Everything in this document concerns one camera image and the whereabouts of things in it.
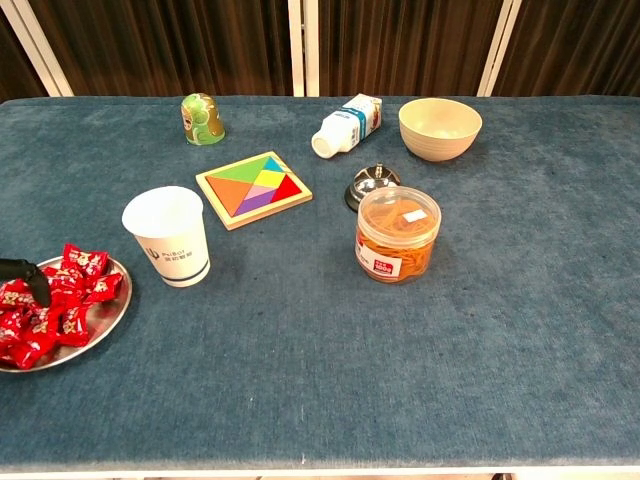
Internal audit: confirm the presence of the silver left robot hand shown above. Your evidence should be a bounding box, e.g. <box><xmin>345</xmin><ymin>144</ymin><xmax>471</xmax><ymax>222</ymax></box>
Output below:
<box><xmin>0</xmin><ymin>258</ymin><xmax>53</xmax><ymax>308</ymax></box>

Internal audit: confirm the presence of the red candy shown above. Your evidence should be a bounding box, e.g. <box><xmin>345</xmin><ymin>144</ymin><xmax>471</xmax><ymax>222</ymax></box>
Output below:
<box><xmin>0</xmin><ymin>309</ymin><xmax>26</xmax><ymax>346</ymax></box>
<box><xmin>82</xmin><ymin>273</ymin><xmax>124</xmax><ymax>305</ymax></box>
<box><xmin>0</xmin><ymin>278</ymin><xmax>36</xmax><ymax>311</ymax></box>
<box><xmin>24</xmin><ymin>307</ymin><xmax>64</xmax><ymax>351</ymax></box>
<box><xmin>60</xmin><ymin>243</ymin><xmax>110</xmax><ymax>277</ymax></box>
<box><xmin>42</xmin><ymin>266</ymin><xmax>86</xmax><ymax>301</ymax></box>
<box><xmin>58</xmin><ymin>304</ymin><xmax>94</xmax><ymax>348</ymax></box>
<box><xmin>7</xmin><ymin>339</ymin><xmax>56</xmax><ymax>370</ymax></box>

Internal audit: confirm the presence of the dark brown curtain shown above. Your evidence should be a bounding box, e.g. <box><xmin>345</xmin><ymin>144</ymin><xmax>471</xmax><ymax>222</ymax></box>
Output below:
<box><xmin>27</xmin><ymin>0</ymin><xmax>295</xmax><ymax>98</ymax></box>
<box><xmin>318</xmin><ymin>0</ymin><xmax>506</xmax><ymax>98</ymax></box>
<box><xmin>0</xmin><ymin>7</ymin><xmax>49</xmax><ymax>104</ymax></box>
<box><xmin>492</xmin><ymin>0</ymin><xmax>640</xmax><ymax>98</ymax></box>

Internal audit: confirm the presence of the beige bowl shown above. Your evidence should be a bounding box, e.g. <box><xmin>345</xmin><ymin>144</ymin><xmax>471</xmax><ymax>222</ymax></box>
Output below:
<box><xmin>398</xmin><ymin>97</ymin><xmax>484</xmax><ymax>163</ymax></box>

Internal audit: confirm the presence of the wooden tangram puzzle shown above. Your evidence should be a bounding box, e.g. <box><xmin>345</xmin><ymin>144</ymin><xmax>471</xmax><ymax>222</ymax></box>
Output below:
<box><xmin>194</xmin><ymin>150</ymin><xmax>314</xmax><ymax>232</ymax></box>

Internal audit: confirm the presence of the blue table cloth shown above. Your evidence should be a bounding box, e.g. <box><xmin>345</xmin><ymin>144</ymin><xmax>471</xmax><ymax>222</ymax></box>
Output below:
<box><xmin>0</xmin><ymin>95</ymin><xmax>640</xmax><ymax>471</ymax></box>

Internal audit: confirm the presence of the white metal frame post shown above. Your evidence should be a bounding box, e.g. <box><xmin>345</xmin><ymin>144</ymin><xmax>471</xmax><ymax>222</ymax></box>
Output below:
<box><xmin>287</xmin><ymin>0</ymin><xmax>306</xmax><ymax>98</ymax></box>
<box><xmin>303</xmin><ymin>0</ymin><xmax>321</xmax><ymax>98</ymax></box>
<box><xmin>0</xmin><ymin>0</ymin><xmax>75</xmax><ymax>97</ymax></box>
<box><xmin>477</xmin><ymin>0</ymin><xmax>524</xmax><ymax>98</ymax></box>

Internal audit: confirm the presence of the clear rubber band jar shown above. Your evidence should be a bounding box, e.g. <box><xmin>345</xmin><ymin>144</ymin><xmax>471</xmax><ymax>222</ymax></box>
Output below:
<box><xmin>354</xmin><ymin>186</ymin><xmax>443</xmax><ymax>285</ymax></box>

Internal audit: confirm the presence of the white paper cup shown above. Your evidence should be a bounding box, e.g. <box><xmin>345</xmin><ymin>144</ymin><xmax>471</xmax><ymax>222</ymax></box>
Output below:
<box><xmin>121</xmin><ymin>185</ymin><xmax>212</xmax><ymax>289</ymax></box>

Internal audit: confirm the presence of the white blue milk carton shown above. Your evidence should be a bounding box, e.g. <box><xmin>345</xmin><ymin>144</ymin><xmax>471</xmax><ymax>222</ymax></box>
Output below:
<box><xmin>310</xmin><ymin>93</ymin><xmax>384</xmax><ymax>160</ymax></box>

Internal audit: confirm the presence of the round metal plate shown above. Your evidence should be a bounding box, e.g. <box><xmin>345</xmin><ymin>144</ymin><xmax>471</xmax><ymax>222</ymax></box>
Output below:
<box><xmin>0</xmin><ymin>254</ymin><xmax>134</xmax><ymax>374</ymax></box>

